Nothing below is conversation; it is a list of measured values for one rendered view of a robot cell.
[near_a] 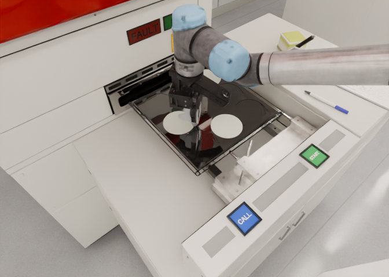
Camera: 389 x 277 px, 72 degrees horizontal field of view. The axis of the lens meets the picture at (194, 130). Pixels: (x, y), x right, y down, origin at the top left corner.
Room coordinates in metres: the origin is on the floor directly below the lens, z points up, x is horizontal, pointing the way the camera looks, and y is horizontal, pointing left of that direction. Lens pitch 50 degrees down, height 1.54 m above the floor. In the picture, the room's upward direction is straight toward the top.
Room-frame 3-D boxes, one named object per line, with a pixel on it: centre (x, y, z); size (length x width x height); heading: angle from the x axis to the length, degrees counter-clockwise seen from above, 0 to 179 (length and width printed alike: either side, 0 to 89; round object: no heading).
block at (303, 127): (0.55, -0.34, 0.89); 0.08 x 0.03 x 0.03; 39
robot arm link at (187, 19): (0.56, 0.01, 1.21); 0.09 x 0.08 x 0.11; 40
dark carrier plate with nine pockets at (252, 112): (0.64, -0.03, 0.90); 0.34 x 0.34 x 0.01; 39
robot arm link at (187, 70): (0.56, 0.01, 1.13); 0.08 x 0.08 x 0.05
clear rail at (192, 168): (0.52, 0.10, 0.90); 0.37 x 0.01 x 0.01; 39
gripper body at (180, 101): (0.56, 0.02, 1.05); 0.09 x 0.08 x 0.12; 76
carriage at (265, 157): (0.44, -0.22, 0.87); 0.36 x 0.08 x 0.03; 129
